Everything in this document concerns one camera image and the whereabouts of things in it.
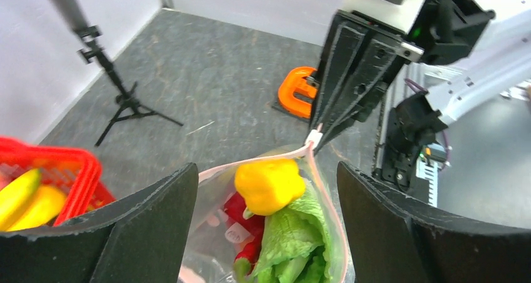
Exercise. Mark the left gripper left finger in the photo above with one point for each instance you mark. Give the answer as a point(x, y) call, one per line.
point(139, 238)

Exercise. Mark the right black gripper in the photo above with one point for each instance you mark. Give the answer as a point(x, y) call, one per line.
point(354, 58)

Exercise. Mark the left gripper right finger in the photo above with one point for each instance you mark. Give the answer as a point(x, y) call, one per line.
point(397, 238)

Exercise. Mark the clear zip top bag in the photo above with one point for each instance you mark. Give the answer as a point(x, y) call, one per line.
point(209, 256)

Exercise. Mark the toy napa cabbage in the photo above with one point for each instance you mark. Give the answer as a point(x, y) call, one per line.
point(295, 243)

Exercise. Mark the yellow toy bell pepper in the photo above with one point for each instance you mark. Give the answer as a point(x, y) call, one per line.
point(267, 186)

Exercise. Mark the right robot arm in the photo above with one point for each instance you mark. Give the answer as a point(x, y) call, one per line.
point(500, 60)

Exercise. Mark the orange plastic tape dispenser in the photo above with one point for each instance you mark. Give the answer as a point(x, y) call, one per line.
point(296, 93)

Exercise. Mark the red plastic basket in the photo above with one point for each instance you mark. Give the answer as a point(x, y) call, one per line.
point(77, 172)

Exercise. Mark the red toy chili pepper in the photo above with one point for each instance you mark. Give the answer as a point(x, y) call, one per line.
point(246, 259)

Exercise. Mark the black tripod stand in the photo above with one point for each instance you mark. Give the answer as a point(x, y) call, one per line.
point(129, 106)

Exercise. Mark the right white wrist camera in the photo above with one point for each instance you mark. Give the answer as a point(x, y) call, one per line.
point(399, 14)

